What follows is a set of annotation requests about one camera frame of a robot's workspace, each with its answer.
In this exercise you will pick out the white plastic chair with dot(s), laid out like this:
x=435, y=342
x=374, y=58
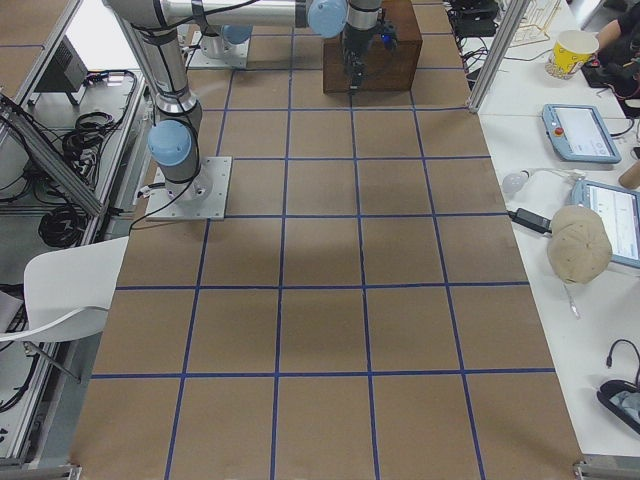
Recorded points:
x=68, y=292

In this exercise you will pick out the aluminium frame post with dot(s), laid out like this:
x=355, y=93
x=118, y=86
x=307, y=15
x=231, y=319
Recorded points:
x=501, y=42

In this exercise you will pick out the lower blue teach pendant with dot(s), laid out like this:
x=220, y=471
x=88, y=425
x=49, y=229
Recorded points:
x=619, y=210

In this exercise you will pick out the black power adapter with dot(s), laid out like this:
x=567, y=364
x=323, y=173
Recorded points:
x=530, y=220

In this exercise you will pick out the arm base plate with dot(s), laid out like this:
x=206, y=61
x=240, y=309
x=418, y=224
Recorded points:
x=205, y=198
x=197, y=60

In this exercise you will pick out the beige baseball cap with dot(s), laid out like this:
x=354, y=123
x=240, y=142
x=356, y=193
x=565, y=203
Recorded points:
x=579, y=249

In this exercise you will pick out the upper blue teach pendant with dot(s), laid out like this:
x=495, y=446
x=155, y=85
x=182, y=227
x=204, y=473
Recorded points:
x=578, y=133

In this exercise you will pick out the person forearm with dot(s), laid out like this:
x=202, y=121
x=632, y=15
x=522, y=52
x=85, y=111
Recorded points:
x=625, y=24

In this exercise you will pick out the blue teach pendant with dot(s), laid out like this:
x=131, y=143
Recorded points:
x=578, y=133
x=619, y=210

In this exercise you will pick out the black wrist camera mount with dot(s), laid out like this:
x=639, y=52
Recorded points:
x=388, y=34

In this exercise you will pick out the dark wooden drawer box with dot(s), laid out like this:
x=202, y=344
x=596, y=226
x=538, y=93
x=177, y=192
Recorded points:
x=384, y=70

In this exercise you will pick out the grey electronics box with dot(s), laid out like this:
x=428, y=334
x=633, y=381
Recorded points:
x=65, y=73

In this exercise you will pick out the cardboard tube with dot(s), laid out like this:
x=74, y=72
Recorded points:
x=630, y=179

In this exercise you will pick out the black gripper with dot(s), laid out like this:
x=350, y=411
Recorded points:
x=356, y=40

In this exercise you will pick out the gold wire rack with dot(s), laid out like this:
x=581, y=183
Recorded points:
x=535, y=24

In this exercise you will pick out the yellow popcorn bucket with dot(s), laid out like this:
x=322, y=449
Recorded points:
x=572, y=49

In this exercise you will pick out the white light bulb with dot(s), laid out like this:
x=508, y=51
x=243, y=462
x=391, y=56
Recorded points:
x=515, y=182

